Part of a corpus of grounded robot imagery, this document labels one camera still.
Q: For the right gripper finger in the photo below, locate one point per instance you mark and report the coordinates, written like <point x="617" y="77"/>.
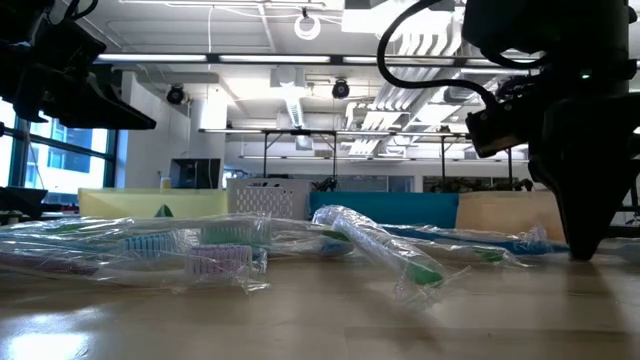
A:
<point x="590" y="175"/>

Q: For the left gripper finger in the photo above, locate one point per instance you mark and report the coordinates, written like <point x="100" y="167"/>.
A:
<point x="95" y="107"/>

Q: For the black ceiling spotlight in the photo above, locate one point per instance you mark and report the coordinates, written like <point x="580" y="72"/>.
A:
<point x="340" y="89"/>
<point x="175" y="94"/>

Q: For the orange plastic tray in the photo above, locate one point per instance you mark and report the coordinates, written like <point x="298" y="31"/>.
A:
<point x="500" y="215"/>

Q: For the yellow plastic tray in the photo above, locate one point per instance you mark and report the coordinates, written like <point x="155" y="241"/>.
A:
<point x="125" y="202"/>

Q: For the small yellow cup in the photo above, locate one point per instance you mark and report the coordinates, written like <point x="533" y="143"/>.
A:
<point x="165" y="184"/>

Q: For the black monitor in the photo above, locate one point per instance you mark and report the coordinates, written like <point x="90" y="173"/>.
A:
<point x="195" y="174"/>

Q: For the blue plastic tray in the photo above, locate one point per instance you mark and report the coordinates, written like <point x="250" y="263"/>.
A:
<point x="425" y="207"/>

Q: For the long ceiling light bar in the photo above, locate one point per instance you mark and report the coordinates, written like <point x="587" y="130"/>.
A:
<point x="275" y="58"/>

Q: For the wrapped purple toothbrush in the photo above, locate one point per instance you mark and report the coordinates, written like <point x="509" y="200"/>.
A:
<point x="220" y="260"/>

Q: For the white perforated plastic basket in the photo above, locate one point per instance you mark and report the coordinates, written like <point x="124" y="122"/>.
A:
<point x="270" y="200"/>

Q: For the large window dark frame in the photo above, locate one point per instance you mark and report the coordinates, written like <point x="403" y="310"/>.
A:
<point x="75" y="165"/>

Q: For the black aluminium table frame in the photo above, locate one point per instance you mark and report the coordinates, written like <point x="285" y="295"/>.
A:
<point x="20" y="200"/>
<point x="625" y="231"/>

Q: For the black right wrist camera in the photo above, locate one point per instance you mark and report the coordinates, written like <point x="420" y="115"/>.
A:
<point x="492" y="132"/>

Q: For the black station frame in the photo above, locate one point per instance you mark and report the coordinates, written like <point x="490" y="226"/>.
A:
<point x="300" y="132"/>
<point x="443" y="170"/>

